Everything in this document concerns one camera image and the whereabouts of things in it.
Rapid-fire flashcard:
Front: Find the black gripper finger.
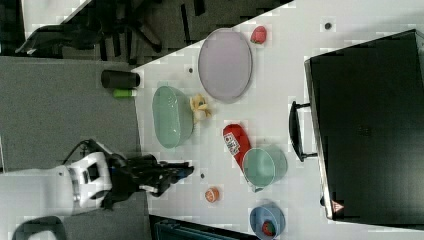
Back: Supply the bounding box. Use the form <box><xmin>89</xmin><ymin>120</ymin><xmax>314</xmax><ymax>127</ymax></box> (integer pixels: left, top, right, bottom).
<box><xmin>158</xmin><ymin>161</ymin><xmax>194</xmax><ymax>174</ymax></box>
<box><xmin>146</xmin><ymin>176</ymin><xmax>183</xmax><ymax>197</ymax></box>

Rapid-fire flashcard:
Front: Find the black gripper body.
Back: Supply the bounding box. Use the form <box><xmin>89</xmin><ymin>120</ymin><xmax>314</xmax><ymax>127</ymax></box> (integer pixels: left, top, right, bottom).
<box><xmin>101</xmin><ymin>154</ymin><xmax>159</xmax><ymax>210</ymax></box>

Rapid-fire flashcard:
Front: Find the black toaster oven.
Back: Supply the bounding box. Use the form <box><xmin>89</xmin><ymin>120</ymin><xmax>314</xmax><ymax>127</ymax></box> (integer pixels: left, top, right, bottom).
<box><xmin>304</xmin><ymin>29</ymin><xmax>424</xmax><ymax>230</ymax></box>

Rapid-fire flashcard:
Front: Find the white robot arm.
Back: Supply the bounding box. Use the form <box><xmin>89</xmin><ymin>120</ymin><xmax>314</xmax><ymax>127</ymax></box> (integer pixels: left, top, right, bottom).
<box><xmin>1</xmin><ymin>152</ymin><xmax>194</xmax><ymax>217</ymax></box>

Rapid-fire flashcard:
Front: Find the toy orange slice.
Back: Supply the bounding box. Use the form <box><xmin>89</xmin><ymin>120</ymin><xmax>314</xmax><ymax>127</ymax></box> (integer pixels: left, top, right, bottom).
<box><xmin>205</xmin><ymin>187</ymin><xmax>220</xmax><ymax>203</ymax></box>

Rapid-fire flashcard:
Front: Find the green perforated basket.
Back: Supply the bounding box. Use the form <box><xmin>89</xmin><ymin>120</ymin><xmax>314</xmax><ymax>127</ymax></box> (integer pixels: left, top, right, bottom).
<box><xmin>152</xmin><ymin>86</ymin><xmax>194</xmax><ymax>149</ymax></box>

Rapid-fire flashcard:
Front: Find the red ketchup bottle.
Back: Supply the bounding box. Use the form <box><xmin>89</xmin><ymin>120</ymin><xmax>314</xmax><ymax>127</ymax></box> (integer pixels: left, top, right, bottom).
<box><xmin>223</xmin><ymin>124</ymin><xmax>251</xmax><ymax>169</ymax></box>

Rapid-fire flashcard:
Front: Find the yellow toy banana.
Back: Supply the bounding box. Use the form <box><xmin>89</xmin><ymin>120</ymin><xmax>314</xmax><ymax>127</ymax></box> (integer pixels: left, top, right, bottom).
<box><xmin>190</xmin><ymin>94</ymin><xmax>211</xmax><ymax>123</ymax></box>

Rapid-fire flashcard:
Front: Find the green cup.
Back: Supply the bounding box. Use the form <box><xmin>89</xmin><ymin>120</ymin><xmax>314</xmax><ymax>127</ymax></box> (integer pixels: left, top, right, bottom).
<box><xmin>242</xmin><ymin>144</ymin><xmax>288</xmax><ymax>192</ymax></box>

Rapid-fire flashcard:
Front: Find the green marker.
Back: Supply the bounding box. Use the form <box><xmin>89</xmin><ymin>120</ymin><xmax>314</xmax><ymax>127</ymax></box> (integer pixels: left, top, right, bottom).
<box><xmin>113</xmin><ymin>89</ymin><xmax>137</xmax><ymax>98</ymax></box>

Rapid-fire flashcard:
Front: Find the blue cup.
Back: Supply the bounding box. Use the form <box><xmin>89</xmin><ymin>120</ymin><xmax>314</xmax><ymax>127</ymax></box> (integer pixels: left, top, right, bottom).
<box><xmin>249</xmin><ymin>201</ymin><xmax>286</xmax><ymax>240</ymax></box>

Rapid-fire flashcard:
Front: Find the black cylinder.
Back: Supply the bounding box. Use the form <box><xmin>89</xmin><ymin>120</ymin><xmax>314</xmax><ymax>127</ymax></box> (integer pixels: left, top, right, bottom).
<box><xmin>101</xmin><ymin>70</ymin><xmax>141</xmax><ymax>89</ymax></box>

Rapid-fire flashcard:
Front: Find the red strawberry in blue cup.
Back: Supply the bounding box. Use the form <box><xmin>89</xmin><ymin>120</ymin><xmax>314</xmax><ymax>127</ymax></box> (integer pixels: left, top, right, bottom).
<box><xmin>261</xmin><ymin>221</ymin><xmax>276</xmax><ymax>237</ymax></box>

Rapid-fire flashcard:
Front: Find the lavender round plate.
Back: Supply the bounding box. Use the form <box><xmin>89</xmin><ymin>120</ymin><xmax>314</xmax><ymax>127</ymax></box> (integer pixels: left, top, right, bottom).
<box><xmin>198</xmin><ymin>28</ymin><xmax>253</xmax><ymax>103</ymax></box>

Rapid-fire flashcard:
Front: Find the black office chair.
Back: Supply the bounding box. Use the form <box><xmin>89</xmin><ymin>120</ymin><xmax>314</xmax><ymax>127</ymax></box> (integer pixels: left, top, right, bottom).
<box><xmin>15</xmin><ymin>0</ymin><xmax>162</xmax><ymax>64</ymax></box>

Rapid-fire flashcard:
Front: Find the red toy strawberry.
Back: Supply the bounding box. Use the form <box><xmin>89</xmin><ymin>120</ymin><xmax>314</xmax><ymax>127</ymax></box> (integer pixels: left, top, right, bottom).
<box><xmin>250</xmin><ymin>26</ymin><xmax>267</xmax><ymax>44</ymax></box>

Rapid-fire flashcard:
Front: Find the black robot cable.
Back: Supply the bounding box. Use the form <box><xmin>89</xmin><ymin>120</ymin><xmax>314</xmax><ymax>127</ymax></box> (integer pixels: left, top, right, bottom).
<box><xmin>61</xmin><ymin>139</ymin><xmax>111</xmax><ymax>166</ymax></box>

